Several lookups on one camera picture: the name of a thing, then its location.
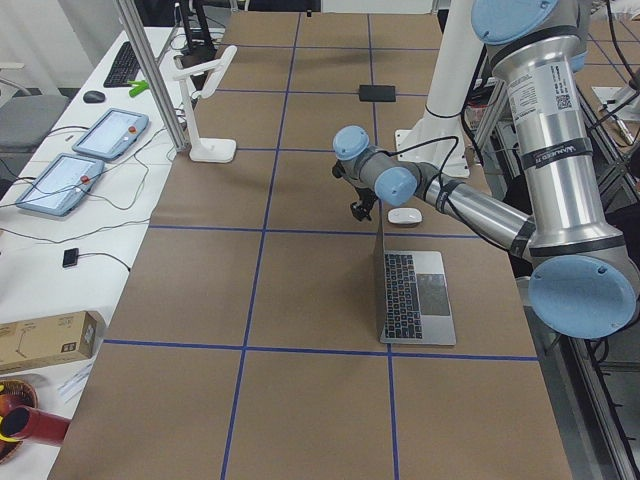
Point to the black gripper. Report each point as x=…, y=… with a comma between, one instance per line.
x=366, y=202

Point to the white computer mouse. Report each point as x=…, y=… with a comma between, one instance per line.
x=404, y=216

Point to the grey laptop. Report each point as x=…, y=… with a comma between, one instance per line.
x=412, y=300

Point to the black mouse pad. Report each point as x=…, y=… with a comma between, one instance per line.
x=377, y=93

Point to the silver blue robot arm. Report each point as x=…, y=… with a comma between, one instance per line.
x=583, y=283

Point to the black desk mouse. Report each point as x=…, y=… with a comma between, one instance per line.
x=93, y=97

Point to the green object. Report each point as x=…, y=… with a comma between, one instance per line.
x=137, y=87

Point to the blue teach pendant far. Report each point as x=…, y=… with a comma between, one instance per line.
x=112, y=134

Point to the blue teach pendant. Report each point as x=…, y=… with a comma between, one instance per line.
x=112, y=134
x=62, y=185

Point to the black keyboard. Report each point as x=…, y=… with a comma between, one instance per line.
x=124, y=68

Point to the small black device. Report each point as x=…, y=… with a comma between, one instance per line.
x=70, y=257

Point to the blue teach pendant near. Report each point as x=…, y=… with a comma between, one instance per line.
x=62, y=185

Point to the cardboard box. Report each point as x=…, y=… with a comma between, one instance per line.
x=48, y=341

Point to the woven basket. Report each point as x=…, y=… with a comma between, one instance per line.
x=14, y=393

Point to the red bottle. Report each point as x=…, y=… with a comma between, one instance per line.
x=29, y=424

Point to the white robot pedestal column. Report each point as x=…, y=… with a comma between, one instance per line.
x=437, y=137

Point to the aluminium frame post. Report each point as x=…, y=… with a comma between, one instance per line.
x=133, y=26

